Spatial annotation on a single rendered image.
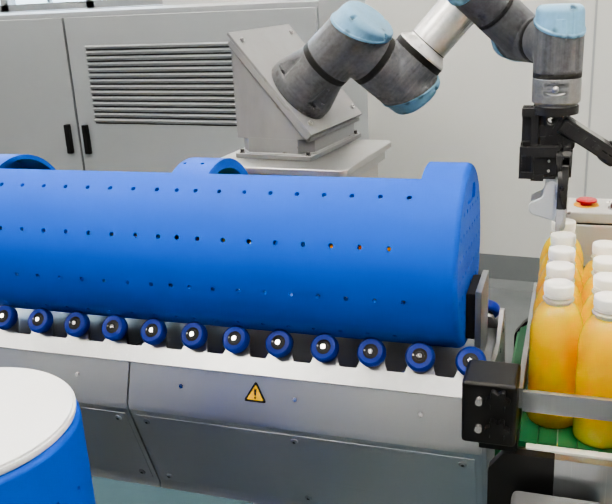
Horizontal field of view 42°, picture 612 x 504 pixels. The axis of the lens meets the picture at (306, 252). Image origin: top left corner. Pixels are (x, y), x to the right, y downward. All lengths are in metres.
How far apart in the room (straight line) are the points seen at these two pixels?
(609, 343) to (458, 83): 3.03
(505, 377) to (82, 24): 2.57
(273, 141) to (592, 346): 0.88
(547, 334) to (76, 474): 0.62
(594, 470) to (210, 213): 0.65
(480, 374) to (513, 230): 3.06
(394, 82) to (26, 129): 2.21
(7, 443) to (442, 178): 0.67
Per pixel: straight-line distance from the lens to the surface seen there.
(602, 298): 1.08
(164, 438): 1.44
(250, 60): 1.70
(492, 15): 1.36
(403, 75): 1.68
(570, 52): 1.31
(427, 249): 1.12
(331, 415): 1.27
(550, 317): 1.11
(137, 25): 3.19
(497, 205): 4.10
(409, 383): 1.23
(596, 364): 1.09
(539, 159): 1.34
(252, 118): 1.73
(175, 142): 3.17
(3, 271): 1.44
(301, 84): 1.67
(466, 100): 4.02
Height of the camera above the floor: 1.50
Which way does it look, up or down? 18 degrees down
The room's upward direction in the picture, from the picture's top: 3 degrees counter-clockwise
